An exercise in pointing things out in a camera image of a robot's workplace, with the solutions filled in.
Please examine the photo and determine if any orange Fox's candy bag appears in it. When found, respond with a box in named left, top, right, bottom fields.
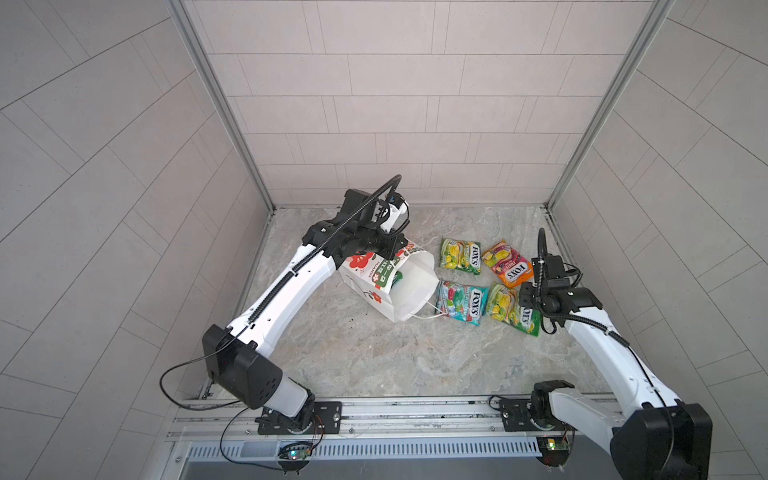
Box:
left=481, top=240, right=533, bottom=289

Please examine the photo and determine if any white floral paper bag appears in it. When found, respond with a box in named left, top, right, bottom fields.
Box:
left=339, top=242, right=439, bottom=323

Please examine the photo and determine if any teal mint blossom candy bag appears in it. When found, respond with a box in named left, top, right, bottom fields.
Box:
left=436, top=281, right=489, bottom=325

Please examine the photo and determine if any green spring tea candy bag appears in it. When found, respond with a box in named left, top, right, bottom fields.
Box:
left=439, top=238, right=482, bottom=275

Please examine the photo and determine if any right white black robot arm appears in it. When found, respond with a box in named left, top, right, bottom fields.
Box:
left=519, top=249, right=713, bottom=479

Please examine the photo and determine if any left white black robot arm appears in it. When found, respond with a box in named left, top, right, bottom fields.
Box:
left=202, top=186, right=409, bottom=432

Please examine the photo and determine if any right controller board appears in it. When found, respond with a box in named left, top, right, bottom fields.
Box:
left=536, top=436, right=571, bottom=468

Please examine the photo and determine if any controller board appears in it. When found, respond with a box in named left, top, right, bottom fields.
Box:
left=277, top=441, right=314, bottom=462
left=536, top=436, right=571, bottom=468

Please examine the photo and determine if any left controller board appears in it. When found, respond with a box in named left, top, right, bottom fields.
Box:
left=277, top=441, right=314, bottom=462

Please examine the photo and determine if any white ventilation grille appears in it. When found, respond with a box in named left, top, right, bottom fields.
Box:
left=187, top=437, right=542, bottom=462

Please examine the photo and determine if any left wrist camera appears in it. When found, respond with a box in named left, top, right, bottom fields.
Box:
left=379, top=194, right=410, bottom=235

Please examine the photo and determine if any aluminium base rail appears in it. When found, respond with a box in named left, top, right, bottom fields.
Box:
left=167, top=388, right=630, bottom=439

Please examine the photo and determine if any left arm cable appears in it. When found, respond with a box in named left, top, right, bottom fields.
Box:
left=159, top=347, right=241, bottom=413

